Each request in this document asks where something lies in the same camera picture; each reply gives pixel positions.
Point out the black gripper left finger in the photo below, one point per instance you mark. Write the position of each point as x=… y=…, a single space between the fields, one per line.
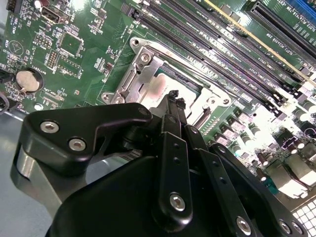
x=49 y=148

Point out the metal socket cover frame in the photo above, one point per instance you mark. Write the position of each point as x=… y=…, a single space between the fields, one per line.
x=145 y=76

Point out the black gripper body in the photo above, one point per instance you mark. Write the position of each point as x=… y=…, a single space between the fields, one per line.
x=111 y=202

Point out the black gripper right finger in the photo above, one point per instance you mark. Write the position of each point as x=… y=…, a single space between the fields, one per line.
x=237 y=187

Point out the silver CPU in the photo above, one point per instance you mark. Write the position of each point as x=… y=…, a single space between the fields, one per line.
x=168 y=82

